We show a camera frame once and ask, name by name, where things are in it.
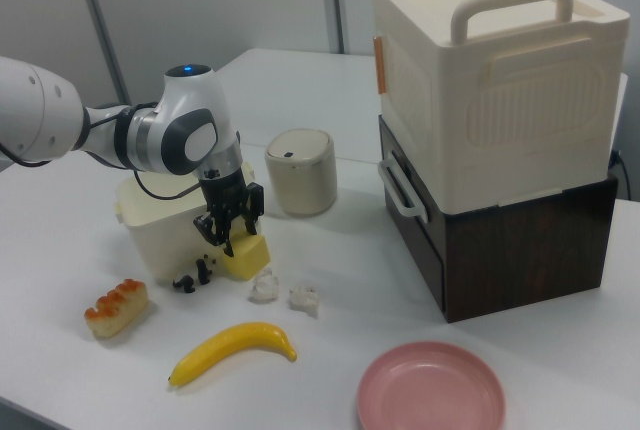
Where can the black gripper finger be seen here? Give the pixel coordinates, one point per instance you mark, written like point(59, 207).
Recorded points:
point(217, 232)
point(255, 210)

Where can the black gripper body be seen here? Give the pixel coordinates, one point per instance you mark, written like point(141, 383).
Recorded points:
point(227, 197)

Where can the yellow cube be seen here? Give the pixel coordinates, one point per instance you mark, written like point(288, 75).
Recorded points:
point(250, 261)

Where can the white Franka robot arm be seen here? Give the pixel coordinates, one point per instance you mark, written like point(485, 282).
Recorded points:
point(30, 110)

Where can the open cream plastic box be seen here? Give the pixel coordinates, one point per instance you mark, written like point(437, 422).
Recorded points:
point(155, 250)

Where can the small beige lidded bin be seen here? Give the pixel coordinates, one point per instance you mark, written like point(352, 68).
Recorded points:
point(300, 180)

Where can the black animal figurine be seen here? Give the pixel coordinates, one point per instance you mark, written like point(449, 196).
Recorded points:
point(184, 284)

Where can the crumpled white paper ball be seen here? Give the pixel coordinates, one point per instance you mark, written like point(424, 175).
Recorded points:
point(304, 299)
point(264, 287)

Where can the yellow toy banana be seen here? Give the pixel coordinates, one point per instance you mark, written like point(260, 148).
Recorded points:
point(225, 350)

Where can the toy bread with orange topping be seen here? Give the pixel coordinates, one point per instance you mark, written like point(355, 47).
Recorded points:
point(117, 310)

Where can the copper latch strip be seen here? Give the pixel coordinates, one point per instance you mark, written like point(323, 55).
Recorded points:
point(380, 65)

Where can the pink plate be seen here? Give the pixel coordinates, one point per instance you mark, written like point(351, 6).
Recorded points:
point(430, 390)

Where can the dark wood drawer cabinet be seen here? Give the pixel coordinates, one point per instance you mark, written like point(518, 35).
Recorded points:
point(525, 260)

